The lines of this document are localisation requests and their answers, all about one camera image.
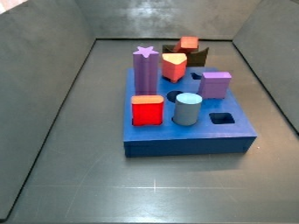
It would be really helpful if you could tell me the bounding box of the red rectangular block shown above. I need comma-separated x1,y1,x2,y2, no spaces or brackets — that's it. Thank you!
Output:
172,36,199,53

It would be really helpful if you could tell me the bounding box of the black curved fixture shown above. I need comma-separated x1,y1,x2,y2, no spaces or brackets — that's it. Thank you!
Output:
163,45,209,67

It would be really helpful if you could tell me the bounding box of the red rounded block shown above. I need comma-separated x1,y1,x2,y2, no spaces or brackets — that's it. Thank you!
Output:
131,95,164,126

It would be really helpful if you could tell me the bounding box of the grey-blue cylinder block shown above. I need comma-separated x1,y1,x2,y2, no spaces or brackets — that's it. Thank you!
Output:
172,93,201,126

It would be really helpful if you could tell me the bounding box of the red house-shaped block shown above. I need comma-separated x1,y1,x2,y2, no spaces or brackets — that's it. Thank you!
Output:
161,53,187,83

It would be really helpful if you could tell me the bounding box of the purple star column block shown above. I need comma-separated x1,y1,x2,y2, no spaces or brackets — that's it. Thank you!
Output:
133,46,159,95

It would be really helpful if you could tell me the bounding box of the purple square block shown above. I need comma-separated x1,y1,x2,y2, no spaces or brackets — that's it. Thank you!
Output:
197,72,231,99

